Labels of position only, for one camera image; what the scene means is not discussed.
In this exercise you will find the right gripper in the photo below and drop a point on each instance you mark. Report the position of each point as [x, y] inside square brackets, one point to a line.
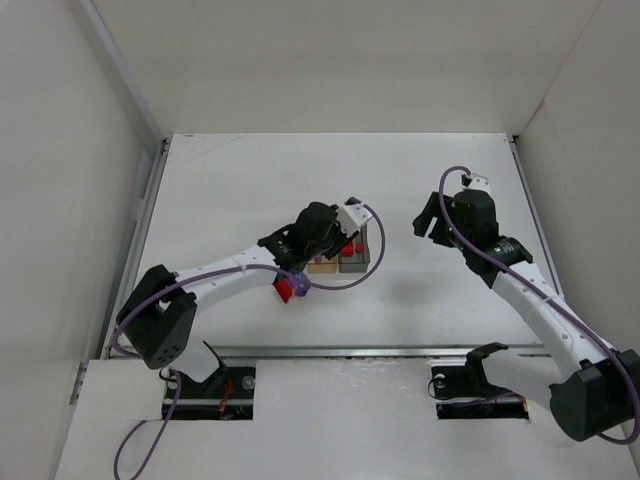
[445, 230]

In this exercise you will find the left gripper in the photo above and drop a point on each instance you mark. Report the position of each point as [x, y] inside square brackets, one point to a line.
[338, 238]

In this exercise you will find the red lego brick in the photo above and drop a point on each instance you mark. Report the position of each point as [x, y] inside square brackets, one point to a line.
[284, 290]
[348, 250]

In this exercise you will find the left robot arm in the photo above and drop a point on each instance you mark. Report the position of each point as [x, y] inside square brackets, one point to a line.
[158, 316]

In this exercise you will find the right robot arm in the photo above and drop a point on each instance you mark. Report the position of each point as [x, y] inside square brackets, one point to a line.
[592, 386]

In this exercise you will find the amber transparent container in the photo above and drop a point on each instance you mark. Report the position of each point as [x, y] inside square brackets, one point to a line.
[328, 266]

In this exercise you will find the grey transparent container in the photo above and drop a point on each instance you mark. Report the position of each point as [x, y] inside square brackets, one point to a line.
[359, 262]

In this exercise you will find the purple round lego piece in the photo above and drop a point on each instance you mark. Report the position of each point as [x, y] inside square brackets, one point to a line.
[302, 285]

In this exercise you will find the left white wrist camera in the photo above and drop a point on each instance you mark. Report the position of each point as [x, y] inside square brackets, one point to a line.
[352, 215]

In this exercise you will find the aluminium right edge rail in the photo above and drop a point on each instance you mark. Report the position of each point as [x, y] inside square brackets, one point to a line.
[548, 259]

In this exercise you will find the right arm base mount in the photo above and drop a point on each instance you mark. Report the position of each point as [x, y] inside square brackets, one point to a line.
[462, 392]

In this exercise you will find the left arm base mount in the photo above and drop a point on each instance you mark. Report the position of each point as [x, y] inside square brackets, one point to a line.
[227, 395]

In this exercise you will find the aluminium left frame post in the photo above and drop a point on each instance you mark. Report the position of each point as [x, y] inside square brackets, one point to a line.
[117, 73]

